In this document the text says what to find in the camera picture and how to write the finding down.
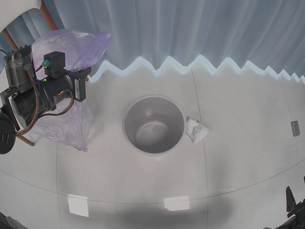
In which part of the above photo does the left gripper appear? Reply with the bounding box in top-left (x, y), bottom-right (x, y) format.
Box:
top-left (38, 67), bottom-right (92, 112)

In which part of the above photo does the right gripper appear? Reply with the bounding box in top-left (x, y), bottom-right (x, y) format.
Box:
top-left (274, 176), bottom-right (305, 229)

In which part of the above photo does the purple plastic bag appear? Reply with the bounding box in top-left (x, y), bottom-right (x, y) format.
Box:
top-left (28, 29), bottom-right (112, 153)

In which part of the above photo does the white trash bin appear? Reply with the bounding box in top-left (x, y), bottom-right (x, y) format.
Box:
top-left (122, 94), bottom-right (187, 157)

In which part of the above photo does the white wooden chair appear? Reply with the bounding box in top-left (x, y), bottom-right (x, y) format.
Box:
top-left (0, 0), bottom-right (89, 151)

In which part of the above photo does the crumpled white paper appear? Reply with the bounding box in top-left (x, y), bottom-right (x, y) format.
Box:
top-left (186, 118), bottom-right (210, 144)

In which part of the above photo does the white curtain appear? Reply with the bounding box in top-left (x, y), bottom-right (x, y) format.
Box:
top-left (0, 0), bottom-right (305, 83)

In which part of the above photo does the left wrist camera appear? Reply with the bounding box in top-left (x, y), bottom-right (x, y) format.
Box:
top-left (42, 51), bottom-right (68, 78)

